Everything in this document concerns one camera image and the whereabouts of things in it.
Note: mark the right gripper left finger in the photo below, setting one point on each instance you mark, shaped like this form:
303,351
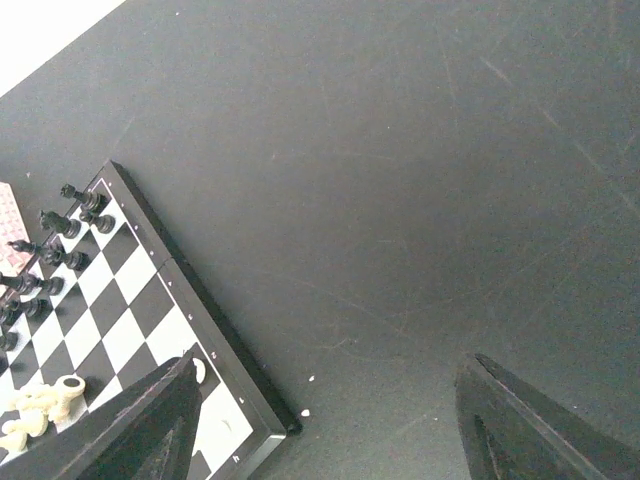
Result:
145,432

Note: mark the pink metal tin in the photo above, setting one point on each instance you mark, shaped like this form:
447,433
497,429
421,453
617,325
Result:
12,229

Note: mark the black white chessboard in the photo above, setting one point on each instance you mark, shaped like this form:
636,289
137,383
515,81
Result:
137,305

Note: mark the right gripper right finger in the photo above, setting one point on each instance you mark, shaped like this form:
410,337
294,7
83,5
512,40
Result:
511,430

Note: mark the pile of white chess pieces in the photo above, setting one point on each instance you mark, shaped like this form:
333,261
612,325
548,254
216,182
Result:
38,405

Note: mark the black chess pieces row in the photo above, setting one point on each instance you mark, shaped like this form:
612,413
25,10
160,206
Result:
31,294

